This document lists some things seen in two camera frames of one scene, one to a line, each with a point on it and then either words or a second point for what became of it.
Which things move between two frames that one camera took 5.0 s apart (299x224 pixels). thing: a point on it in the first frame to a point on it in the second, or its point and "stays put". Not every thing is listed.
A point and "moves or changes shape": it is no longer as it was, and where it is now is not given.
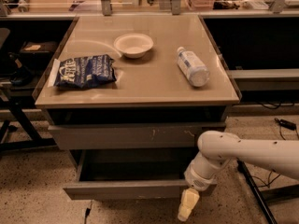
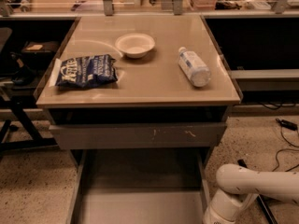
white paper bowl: [133, 45] stays put
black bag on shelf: [21, 76] stays put
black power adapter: [286, 123] stays put
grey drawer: [132, 174] moves or changes shape
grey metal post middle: [176, 4] stays put
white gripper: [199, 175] to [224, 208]
